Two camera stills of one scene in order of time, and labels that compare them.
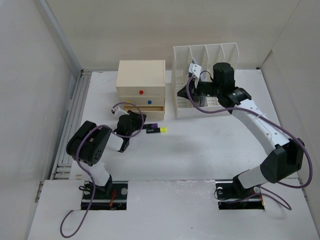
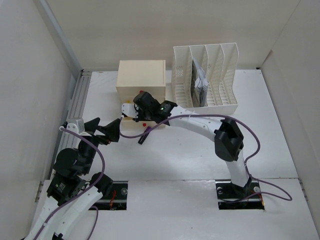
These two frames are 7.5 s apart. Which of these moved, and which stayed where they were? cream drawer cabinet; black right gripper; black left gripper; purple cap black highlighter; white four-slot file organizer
Moved: black right gripper; purple cap black highlighter; black left gripper
Stayed: white four-slot file organizer; cream drawer cabinet
